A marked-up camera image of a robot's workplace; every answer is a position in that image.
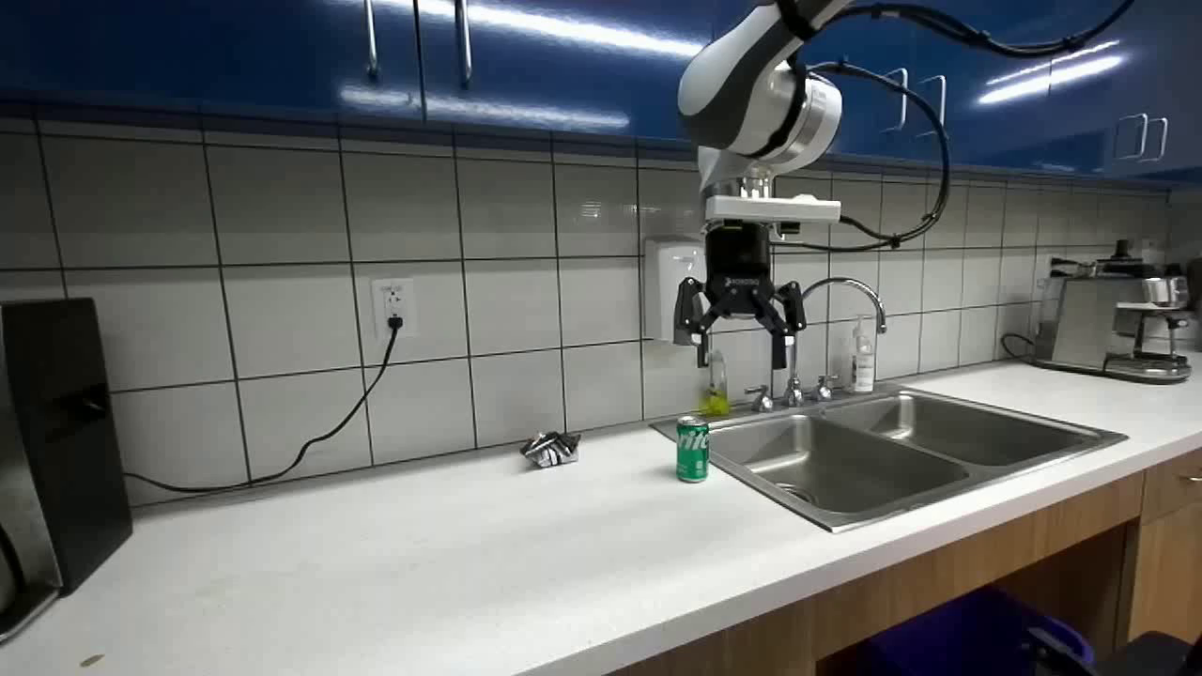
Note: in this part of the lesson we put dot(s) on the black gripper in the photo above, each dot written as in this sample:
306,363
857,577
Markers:
738,283

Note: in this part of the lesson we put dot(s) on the green soda can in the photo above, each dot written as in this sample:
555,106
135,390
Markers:
693,447

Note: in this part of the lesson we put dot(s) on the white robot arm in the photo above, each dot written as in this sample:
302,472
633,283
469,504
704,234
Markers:
752,121

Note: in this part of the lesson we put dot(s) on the stainless steel double sink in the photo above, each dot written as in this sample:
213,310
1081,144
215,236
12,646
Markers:
878,455

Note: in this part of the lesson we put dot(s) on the yellow dish soap bottle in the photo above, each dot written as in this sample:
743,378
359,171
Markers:
715,399

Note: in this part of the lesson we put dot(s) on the chrome gooseneck faucet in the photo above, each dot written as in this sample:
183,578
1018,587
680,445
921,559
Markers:
807,378

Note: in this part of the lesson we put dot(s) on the clear soap pump bottle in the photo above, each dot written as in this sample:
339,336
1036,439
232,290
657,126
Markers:
863,363

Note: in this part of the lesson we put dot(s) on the crumpled snack wrapper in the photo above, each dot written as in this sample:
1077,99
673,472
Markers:
550,447

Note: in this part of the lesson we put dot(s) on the silver espresso machine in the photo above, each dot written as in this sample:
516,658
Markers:
1112,316

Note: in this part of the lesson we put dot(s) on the blue trash bin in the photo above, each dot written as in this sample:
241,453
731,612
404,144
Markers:
983,632

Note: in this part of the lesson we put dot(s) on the blue upper cabinets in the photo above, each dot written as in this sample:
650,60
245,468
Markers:
1090,87

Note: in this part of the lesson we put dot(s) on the black coffee maker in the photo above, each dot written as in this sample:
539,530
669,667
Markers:
63,483

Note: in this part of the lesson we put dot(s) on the white wall outlet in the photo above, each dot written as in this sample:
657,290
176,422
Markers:
394,303

